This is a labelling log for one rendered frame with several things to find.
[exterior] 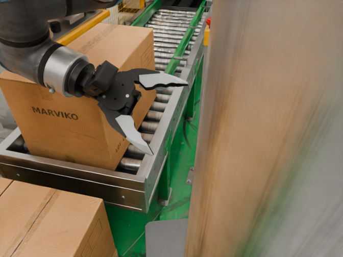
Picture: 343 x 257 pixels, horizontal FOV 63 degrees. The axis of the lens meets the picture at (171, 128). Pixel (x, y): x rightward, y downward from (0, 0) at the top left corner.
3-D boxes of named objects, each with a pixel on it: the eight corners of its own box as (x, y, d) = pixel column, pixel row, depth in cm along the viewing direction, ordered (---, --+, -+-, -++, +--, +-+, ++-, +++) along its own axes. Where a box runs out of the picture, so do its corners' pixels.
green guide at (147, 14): (152, 3, 296) (152, -6, 290) (162, 4, 294) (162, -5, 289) (79, 78, 177) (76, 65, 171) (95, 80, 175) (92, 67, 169)
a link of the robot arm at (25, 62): (-24, 31, 49) (-7, 74, 57) (38, 60, 48) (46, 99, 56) (15, 8, 55) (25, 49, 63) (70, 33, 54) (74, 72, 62)
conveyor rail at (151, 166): (210, 23, 295) (211, 4, 282) (214, 23, 294) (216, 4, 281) (138, 205, 123) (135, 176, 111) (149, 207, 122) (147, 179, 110)
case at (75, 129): (93, 87, 170) (79, 20, 144) (156, 96, 162) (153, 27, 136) (30, 155, 126) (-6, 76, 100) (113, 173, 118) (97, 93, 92)
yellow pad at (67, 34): (86, 12, 102) (83, -2, 99) (111, 15, 100) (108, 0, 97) (21, 51, 77) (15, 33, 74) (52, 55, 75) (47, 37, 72)
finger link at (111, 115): (142, 131, 51) (121, 92, 53) (141, 129, 50) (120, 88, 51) (119, 143, 51) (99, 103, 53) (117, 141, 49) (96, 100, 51)
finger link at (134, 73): (158, 68, 54) (113, 75, 54) (158, 64, 53) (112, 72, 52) (163, 91, 53) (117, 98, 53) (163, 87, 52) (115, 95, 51)
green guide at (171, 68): (202, 7, 287) (203, -2, 281) (213, 8, 285) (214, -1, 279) (161, 88, 167) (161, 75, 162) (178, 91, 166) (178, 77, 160)
